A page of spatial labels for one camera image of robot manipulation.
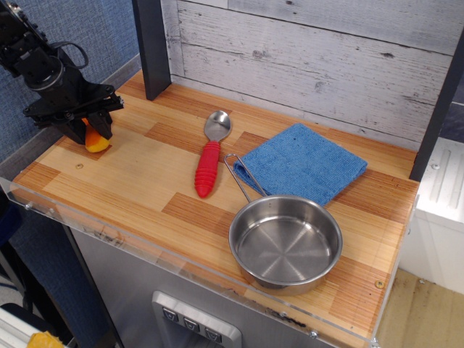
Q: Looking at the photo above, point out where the small steel saucepan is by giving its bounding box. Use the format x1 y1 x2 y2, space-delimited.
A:
223 153 344 297

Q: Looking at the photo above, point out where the white ribbed box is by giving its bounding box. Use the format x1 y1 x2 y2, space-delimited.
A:
399 138 463 294

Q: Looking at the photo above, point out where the red handled metal spoon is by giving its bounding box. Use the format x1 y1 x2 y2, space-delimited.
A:
194 110 232 198

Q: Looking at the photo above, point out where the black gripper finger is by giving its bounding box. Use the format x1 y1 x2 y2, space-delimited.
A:
88 111 112 139
57 120 86 145

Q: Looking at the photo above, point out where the folded blue cloth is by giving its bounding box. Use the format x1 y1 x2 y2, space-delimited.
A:
233 123 368 206

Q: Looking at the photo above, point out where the silver button control panel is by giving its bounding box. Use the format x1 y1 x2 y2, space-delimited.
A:
152 291 242 347

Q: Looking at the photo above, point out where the dark left frame post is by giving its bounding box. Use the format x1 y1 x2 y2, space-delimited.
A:
132 0 171 101

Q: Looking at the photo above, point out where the clear acrylic table guard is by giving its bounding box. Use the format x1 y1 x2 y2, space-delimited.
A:
1 57 418 347

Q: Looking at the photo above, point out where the dark right frame post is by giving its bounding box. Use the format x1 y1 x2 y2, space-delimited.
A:
409 33 463 181

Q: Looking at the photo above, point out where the orange plush fish toy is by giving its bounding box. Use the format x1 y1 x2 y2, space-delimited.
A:
83 118 109 153

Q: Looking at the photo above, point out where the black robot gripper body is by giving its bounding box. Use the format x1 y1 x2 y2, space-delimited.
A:
23 70 123 128

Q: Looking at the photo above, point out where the dark frame post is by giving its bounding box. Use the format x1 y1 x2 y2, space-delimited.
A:
409 33 463 181
132 0 171 101

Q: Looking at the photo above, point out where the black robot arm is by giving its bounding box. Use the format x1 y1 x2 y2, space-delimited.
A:
1 1 123 145

